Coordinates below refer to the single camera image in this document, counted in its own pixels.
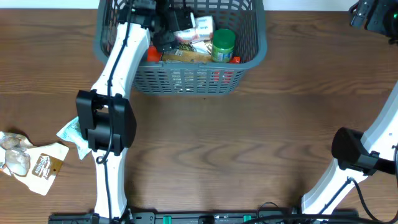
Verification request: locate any white blue printed carton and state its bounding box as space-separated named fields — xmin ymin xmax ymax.
xmin=174 ymin=16 xmax=215 ymax=43

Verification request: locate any gold foil snack pouch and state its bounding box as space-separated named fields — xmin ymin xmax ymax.
xmin=179 ymin=40 xmax=213 ymax=55

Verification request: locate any green lidded jar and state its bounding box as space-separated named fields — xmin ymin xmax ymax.
xmin=211 ymin=29 xmax=236 ymax=63

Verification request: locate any mint green packet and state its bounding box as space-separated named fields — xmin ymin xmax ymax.
xmin=57 ymin=117 xmax=91 ymax=160

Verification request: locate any small tan sachet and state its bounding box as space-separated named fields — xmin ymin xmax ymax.
xmin=1 ymin=131 xmax=69 ymax=195

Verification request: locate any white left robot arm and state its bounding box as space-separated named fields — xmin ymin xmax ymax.
xmin=76 ymin=1 xmax=195 ymax=223

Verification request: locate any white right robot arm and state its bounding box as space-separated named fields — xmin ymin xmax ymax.
xmin=298 ymin=0 xmax=397 ymax=221

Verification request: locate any grey plastic lattice basket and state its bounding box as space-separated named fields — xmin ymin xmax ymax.
xmin=91 ymin=0 xmax=267 ymax=99

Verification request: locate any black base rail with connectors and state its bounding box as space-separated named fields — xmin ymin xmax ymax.
xmin=48 ymin=203 xmax=358 ymax=224

